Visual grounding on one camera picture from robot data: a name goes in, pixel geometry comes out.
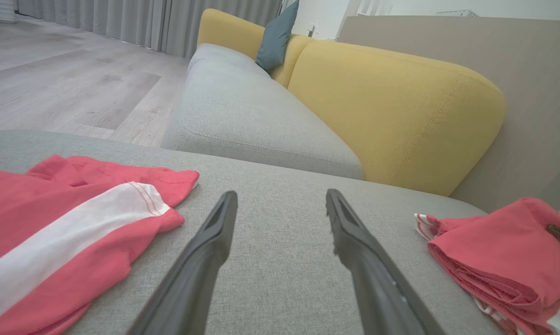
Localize red shorts with white stripe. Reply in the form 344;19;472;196
0;154;200;335

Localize red basketball jersey number 23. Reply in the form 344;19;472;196
413;196;560;335

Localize teal throw pillow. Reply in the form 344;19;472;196
255;0;300;73

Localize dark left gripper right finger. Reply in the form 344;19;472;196
325;188;448;335

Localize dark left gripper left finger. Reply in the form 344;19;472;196
127;190;239;335

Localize white slatted rack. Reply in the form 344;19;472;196
357;0;395;17

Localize large grey fabric ottoman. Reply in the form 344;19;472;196
0;129;511;335

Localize grey pleated curtain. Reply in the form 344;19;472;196
17;0;284;59

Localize grey sofa seat cushion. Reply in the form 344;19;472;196
161;43;365;180

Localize white flat appliance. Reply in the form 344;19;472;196
436;9;479;18

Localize yellow sofa back cushion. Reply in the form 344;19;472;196
287;39;507;197
196;8;316;89

